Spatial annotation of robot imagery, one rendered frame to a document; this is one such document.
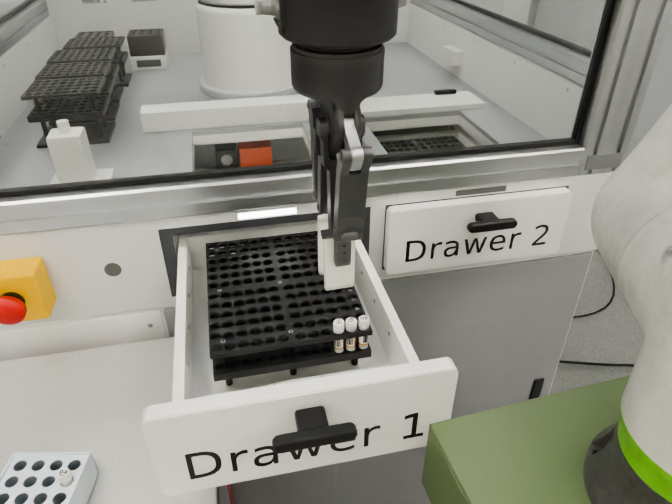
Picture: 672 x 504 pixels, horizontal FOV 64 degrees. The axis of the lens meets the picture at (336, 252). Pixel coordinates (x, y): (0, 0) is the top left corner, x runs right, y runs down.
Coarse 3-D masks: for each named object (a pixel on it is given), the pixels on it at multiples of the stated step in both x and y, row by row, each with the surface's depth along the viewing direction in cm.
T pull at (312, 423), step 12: (312, 408) 49; (324, 408) 49; (300, 420) 48; (312, 420) 48; (324, 420) 48; (300, 432) 47; (312, 432) 47; (324, 432) 47; (336, 432) 47; (348, 432) 47; (276, 444) 46; (288, 444) 46; (300, 444) 46; (312, 444) 47; (324, 444) 47
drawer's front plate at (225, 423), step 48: (288, 384) 49; (336, 384) 49; (384, 384) 50; (432, 384) 51; (144, 432) 47; (192, 432) 48; (240, 432) 49; (288, 432) 51; (384, 432) 54; (192, 480) 51; (240, 480) 53
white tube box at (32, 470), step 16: (16, 464) 58; (32, 464) 58; (48, 464) 57; (64, 464) 57; (80, 464) 57; (0, 480) 56; (16, 480) 57; (32, 480) 57; (48, 480) 57; (80, 480) 56; (0, 496) 55; (16, 496) 54; (32, 496) 54; (48, 496) 54; (64, 496) 55; (80, 496) 56
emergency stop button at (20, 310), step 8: (8, 296) 66; (0, 304) 65; (8, 304) 65; (16, 304) 65; (24, 304) 67; (0, 312) 65; (8, 312) 65; (16, 312) 66; (24, 312) 66; (0, 320) 66; (8, 320) 66; (16, 320) 66
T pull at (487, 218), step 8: (480, 216) 78; (488, 216) 78; (496, 216) 79; (472, 224) 76; (480, 224) 76; (488, 224) 77; (496, 224) 77; (504, 224) 77; (512, 224) 77; (472, 232) 77
